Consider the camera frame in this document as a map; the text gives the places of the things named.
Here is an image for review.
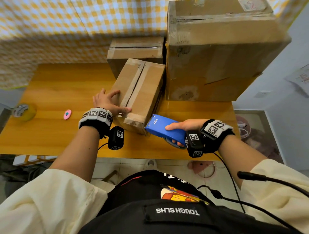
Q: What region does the small plain cardboard box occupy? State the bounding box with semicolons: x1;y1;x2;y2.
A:
107;36;164;79

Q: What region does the cardboard box with white label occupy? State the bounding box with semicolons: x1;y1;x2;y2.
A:
166;0;292;102

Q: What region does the black printed garment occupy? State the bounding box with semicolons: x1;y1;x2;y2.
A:
78;170;297;234

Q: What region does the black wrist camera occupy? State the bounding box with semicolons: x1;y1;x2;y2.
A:
184;130;204;158
108;126;125;151

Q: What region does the dark grey cloth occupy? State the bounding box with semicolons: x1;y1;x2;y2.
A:
0;154;52;198

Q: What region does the person's right hand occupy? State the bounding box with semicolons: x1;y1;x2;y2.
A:
165;119;209;148

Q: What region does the cardboard box with black print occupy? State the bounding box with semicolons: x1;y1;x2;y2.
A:
110;58;166;137

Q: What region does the blue tape dispenser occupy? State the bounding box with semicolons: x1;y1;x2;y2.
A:
144;114;187;148

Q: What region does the pink bin with plastic bag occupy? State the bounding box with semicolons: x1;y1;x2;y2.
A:
235;115;251;139

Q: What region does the thick black cable plug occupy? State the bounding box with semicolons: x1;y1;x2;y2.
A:
237;171;309;197

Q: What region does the person's left hand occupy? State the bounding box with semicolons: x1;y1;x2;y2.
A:
93;88;133;117

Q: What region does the person's left forearm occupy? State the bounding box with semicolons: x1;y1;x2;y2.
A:
49;126;100;183

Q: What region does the thin black cable with plug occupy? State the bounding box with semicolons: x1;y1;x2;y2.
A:
197;185;302;233

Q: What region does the white paper with red writing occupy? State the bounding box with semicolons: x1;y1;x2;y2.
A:
285;64;309;97

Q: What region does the white box with yellow tape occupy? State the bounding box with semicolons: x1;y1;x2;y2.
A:
12;155;57;166

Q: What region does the brown plush fabric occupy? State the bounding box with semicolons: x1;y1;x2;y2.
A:
244;128;283;163

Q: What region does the yellowish tape roll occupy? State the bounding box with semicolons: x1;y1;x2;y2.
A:
12;103;37;122

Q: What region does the black table leg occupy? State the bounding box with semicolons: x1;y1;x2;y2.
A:
102;170;118;182

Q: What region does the cream long-sleeved top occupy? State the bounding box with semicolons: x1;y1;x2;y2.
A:
0;159;309;234

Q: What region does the person's right forearm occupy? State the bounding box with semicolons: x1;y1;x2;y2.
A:
218;135;268;190

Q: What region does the yellow white checked cloth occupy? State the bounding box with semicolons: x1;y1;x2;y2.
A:
0;0;309;90

